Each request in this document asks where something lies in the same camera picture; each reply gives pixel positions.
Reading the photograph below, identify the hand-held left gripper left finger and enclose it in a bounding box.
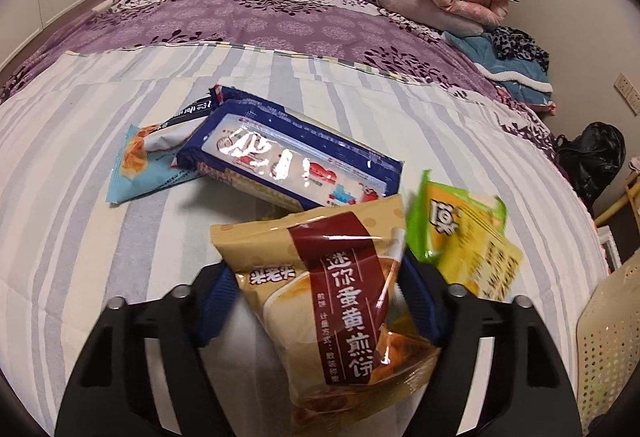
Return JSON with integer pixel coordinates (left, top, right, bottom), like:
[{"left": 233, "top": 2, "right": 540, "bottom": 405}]
[{"left": 54, "top": 262, "right": 236, "bottom": 437}]

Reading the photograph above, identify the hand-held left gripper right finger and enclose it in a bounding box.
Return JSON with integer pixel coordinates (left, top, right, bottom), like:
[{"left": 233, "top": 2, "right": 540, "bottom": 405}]
[{"left": 397, "top": 249, "right": 583, "bottom": 437}]

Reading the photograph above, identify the green yellow snack packet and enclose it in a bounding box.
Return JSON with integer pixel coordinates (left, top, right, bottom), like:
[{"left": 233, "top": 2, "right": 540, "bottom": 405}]
[{"left": 406, "top": 170, "right": 523, "bottom": 303}]

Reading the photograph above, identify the tan snack packet red label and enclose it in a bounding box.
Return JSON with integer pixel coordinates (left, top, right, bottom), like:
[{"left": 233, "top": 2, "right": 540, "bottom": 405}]
[{"left": 210, "top": 194, "right": 443, "bottom": 437}]

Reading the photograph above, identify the light blue snack packet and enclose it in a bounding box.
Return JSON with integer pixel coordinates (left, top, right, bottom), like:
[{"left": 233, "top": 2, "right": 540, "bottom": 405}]
[{"left": 107, "top": 97, "right": 218, "bottom": 205}]

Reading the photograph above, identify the blue white cracker packet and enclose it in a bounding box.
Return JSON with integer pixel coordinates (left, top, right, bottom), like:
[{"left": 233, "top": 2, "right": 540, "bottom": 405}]
[{"left": 172, "top": 84, "right": 405, "bottom": 210}]

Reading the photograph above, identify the cream plastic basket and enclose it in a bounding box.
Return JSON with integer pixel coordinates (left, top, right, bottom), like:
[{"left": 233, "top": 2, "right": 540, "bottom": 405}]
[{"left": 575, "top": 262, "right": 640, "bottom": 433}]

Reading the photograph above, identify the striped blanket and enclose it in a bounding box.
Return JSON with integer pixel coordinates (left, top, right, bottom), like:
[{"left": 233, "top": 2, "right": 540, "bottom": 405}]
[{"left": 0, "top": 40, "right": 608, "bottom": 437}]

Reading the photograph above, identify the bamboo shelf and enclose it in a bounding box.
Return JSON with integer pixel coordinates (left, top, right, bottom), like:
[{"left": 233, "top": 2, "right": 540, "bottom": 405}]
[{"left": 592, "top": 167, "right": 640, "bottom": 228}]

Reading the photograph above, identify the black bag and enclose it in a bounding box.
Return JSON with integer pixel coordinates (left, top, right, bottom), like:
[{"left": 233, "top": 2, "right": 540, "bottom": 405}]
[{"left": 555, "top": 121, "right": 627, "bottom": 213}]

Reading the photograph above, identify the blue fleece blanket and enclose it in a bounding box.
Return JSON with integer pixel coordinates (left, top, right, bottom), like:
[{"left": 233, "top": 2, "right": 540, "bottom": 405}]
[{"left": 442, "top": 30, "right": 556, "bottom": 110}]

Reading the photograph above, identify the leopard print cloth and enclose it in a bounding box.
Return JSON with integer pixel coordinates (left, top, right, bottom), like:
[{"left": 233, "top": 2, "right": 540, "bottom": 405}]
[{"left": 487, "top": 26, "right": 551, "bottom": 68}]

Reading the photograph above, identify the purple floral bedsheet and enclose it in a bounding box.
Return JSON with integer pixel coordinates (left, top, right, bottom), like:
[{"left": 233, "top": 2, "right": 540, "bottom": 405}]
[{"left": 0, "top": 0, "right": 558, "bottom": 158}]

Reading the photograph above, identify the pink floral quilt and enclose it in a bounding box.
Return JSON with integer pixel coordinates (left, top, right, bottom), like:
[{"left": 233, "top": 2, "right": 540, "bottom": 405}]
[{"left": 432, "top": 0, "right": 516, "bottom": 25}]

